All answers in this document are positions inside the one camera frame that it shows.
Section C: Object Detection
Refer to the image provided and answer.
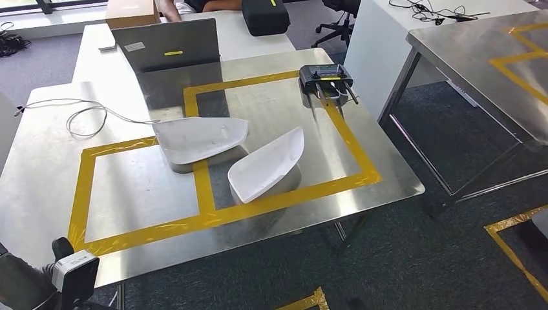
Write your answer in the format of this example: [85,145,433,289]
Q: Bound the black remote controller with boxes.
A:
[298,63,360,107]

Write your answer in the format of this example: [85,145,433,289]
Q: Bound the stainless steel table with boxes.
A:
[0,48,426,310]
[378,8,548,206]

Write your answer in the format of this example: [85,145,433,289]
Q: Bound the white convex shell part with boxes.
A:
[152,116,249,166]

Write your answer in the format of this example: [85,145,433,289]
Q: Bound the white cabinet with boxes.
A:
[343,0,541,123]

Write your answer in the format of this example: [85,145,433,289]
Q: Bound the yellow tape single rectangle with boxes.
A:
[488,21,548,106]

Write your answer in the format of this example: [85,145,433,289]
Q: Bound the white desk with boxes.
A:
[71,10,297,85]

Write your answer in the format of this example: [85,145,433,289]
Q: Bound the person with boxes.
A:
[159,0,244,23]

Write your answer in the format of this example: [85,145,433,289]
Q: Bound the black cables with plugs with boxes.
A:
[388,0,492,26]

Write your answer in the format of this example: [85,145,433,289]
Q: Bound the black office chair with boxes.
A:
[311,0,363,49]

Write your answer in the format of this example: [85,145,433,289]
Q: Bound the cardboard box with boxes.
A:
[105,0,162,30]

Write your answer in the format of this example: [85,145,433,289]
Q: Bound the yellow tape square outline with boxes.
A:
[484,203,548,301]
[275,287,330,310]

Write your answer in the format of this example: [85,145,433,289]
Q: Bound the white board panel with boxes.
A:
[0,91,21,173]

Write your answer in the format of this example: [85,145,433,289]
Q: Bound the white concave shell part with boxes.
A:
[227,126,306,205]

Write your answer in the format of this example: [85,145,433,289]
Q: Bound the black cable bundle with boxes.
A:
[0,21,32,59]

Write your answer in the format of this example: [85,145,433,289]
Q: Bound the black bag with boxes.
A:
[241,0,291,37]

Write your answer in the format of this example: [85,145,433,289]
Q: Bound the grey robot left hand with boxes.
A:
[0,237,76,310]

